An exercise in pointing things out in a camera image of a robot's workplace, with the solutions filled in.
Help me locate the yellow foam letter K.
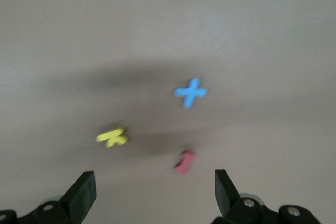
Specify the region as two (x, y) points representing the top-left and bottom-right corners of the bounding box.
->
(94, 127), (130, 148)

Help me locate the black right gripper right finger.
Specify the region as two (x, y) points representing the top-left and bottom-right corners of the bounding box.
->
(212, 169), (265, 224)

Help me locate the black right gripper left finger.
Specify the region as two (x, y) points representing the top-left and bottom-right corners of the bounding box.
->
(31, 170), (97, 224)

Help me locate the red foam letter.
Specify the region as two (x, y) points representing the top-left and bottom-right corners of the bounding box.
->
(173, 149), (197, 175)

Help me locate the blue foam letter X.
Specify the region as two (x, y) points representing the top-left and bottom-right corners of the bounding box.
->
(173, 77), (208, 109)

